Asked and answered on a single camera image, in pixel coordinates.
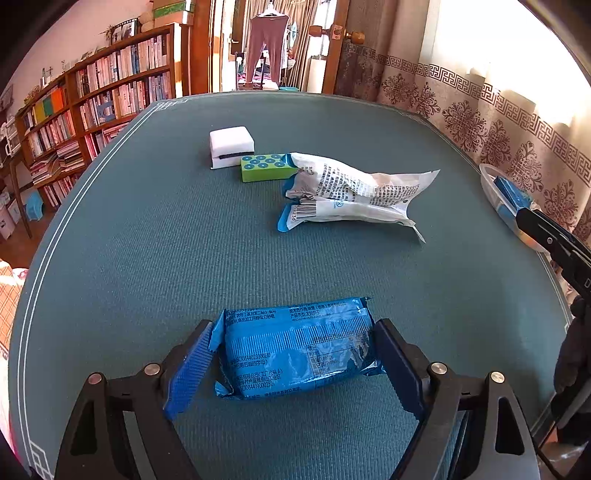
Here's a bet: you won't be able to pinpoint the person's right hand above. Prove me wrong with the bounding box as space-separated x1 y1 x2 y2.
554 295 591 444

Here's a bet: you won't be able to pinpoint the white sponge with black stripe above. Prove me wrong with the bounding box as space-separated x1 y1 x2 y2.
209 129 256 171

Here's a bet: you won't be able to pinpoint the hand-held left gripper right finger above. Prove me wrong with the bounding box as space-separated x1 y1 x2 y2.
373 318 541 480

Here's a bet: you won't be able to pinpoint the wooden door knob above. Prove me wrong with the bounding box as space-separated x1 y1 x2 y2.
308 25 365 45

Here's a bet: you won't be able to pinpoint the clear plastic container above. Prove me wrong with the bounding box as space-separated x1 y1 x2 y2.
479 162 550 254

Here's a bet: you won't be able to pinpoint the patterned beige curtain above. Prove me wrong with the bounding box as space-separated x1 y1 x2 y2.
332 0 591 259

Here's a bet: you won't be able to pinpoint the blue plastic stool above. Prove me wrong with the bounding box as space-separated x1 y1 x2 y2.
24 191 45 219

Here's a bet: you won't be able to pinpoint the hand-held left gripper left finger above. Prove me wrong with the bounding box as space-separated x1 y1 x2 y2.
54 319 227 480

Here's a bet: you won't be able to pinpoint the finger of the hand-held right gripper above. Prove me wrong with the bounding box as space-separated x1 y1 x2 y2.
516 208 591 301

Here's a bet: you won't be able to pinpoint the wooden bookshelf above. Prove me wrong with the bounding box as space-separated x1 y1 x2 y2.
14 23 185 213

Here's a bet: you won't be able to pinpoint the white and blue plastic wrapper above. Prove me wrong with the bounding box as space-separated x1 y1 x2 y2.
277 152 441 243

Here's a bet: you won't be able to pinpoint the green box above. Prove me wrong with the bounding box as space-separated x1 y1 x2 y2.
153 4 195 20

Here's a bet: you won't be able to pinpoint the wooden door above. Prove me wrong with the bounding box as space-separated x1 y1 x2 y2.
322 0 352 94

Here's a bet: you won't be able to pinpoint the blue snack packet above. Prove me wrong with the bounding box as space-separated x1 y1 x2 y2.
213 296 384 401

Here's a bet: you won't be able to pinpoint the rows of books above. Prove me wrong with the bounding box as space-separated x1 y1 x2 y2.
21 34 171 206

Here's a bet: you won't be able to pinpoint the hanging pink pants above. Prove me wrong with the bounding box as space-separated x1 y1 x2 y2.
244 14 291 88

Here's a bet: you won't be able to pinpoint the pink checked cloth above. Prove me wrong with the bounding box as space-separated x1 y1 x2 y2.
0 258 25 356

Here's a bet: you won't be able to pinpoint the photo frame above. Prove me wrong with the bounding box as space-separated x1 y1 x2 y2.
108 18 139 44

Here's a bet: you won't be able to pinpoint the green block with blue dots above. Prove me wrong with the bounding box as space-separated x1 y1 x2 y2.
240 154 298 184

